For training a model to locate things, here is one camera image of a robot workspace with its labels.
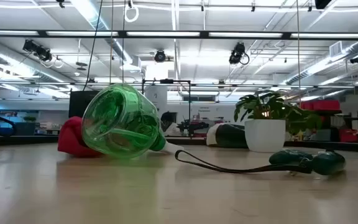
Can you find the green plastic spray bottle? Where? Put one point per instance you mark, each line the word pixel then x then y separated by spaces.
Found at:
pixel 120 124

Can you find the red gardening glove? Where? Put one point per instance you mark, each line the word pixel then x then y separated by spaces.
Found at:
pixel 70 140

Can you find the potted plant in white pot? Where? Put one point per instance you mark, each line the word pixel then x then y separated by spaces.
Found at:
pixel 264 135

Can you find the black flat panel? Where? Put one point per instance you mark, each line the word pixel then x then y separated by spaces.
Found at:
pixel 78 102

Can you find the black overhead light beam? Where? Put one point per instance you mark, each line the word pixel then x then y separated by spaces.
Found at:
pixel 286 35

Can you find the thin vertical metal rod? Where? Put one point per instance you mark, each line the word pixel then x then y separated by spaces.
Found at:
pixel 298 46

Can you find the red storage bins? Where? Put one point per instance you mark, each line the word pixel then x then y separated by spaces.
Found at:
pixel 320 105

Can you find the small background plant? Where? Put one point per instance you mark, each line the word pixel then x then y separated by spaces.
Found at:
pixel 30 119

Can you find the red box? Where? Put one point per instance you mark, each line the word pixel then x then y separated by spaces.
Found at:
pixel 348 136

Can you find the black gantry frame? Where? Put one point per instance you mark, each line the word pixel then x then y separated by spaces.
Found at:
pixel 166 81

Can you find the black ceiling camera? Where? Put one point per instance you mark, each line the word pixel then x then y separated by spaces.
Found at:
pixel 37 51
pixel 160 56
pixel 236 54
pixel 357 59

